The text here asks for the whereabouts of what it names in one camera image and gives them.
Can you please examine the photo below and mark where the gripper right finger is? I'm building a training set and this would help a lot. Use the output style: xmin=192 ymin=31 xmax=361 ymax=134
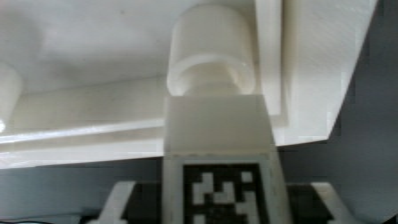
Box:
xmin=288 ymin=182 xmax=366 ymax=224

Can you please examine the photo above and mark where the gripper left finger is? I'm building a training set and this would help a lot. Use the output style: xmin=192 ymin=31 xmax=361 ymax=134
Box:
xmin=87 ymin=181 xmax=162 ymax=224

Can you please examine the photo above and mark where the white leg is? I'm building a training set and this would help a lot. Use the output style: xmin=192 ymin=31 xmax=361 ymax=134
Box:
xmin=162 ymin=53 xmax=293 ymax=224

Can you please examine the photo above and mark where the white square tabletop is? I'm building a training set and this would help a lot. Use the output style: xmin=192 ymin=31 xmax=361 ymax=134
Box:
xmin=0 ymin=0 xmax=379 ymax=169

